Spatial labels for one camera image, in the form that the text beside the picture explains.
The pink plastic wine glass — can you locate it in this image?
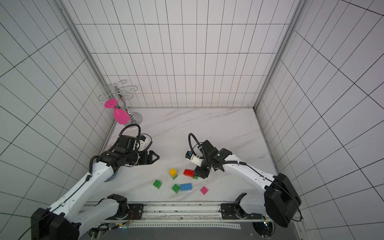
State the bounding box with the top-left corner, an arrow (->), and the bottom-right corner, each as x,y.
105,99 -> 130,125

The patterned ceramic plate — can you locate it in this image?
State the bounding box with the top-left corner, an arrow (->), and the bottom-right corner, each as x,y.
104,171 -> 118,183

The blue lego brick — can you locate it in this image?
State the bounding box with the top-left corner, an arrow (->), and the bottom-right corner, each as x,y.
180,183 -> 193,192

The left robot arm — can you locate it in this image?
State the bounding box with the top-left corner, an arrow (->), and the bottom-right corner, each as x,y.
31,135 -> 160,240

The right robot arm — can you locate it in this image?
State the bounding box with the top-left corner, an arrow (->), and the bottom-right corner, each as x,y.
186,141 -> 302,228

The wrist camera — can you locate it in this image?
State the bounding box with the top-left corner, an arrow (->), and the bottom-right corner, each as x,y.
138,134 -> 153,152
186,151 -> 204,167

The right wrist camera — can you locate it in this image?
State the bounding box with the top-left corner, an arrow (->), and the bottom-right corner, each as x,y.
186,151 -> 204,167

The red lego brick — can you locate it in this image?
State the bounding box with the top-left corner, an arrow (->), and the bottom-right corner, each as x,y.
183,169 -> 195,178

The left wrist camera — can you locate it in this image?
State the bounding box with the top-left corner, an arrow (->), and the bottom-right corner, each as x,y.
138,134 -> 153,152

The magenta lego brick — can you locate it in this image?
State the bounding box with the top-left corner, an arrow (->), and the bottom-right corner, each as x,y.
200,186 -> 209,196

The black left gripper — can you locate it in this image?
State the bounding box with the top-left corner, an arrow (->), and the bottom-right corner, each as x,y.
125,150 -> 160,166

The metal glass rack stand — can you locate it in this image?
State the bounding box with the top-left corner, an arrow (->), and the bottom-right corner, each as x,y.
98,79 -> 143,129

